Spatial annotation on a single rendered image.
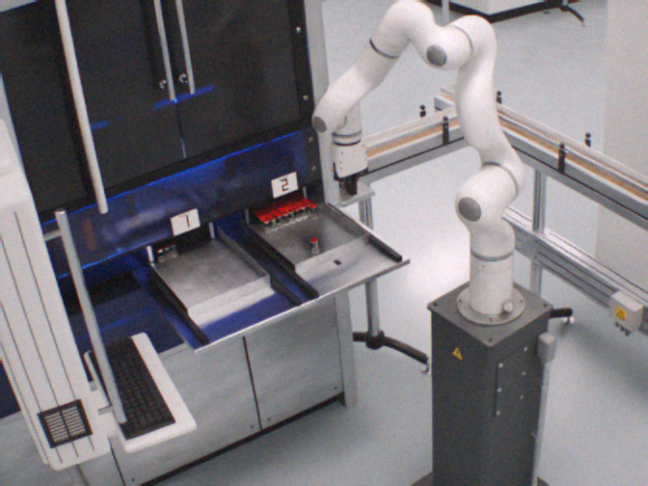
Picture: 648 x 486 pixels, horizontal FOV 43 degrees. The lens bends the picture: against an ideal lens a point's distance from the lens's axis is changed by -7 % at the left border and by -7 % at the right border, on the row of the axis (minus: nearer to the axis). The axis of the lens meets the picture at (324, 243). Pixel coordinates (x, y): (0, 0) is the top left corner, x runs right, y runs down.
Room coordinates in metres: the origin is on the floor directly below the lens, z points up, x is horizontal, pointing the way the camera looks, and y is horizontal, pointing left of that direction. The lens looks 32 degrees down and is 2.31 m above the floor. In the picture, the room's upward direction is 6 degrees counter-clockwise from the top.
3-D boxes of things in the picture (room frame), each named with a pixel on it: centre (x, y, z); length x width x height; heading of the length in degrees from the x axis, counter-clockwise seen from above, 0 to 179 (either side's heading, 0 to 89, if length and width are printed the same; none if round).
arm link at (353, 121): (2.20, -0.09, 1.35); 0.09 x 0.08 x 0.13; 139
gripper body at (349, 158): (2.20, -0.09, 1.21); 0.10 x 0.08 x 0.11; 118
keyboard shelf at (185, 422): (1.76, 0.58, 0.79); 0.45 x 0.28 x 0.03; 23
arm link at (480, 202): (1.88, -0.41, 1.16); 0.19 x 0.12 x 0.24; 139
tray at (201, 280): (2.17, 0.36, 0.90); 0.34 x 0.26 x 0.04; 28
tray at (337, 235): (2.33, 0.06, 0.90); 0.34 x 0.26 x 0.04; 29
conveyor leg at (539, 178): (2.74, -0.81, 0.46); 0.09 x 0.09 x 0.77; 28
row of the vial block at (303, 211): (2.41, 0.10, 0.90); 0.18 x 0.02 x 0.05; 119
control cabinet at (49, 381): (1.71, 0.76, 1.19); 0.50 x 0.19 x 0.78; 23
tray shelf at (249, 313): (2.19, 0.17, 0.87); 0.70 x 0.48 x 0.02; 118
